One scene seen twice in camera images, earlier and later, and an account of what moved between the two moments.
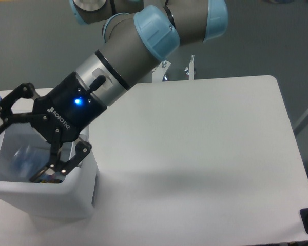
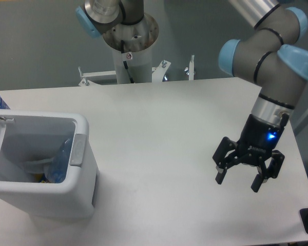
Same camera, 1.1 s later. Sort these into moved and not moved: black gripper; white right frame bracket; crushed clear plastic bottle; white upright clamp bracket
Moved: black gripper; crushed clear plastic bottle
Not moved: white right frame bracket; white upright clamp bracket
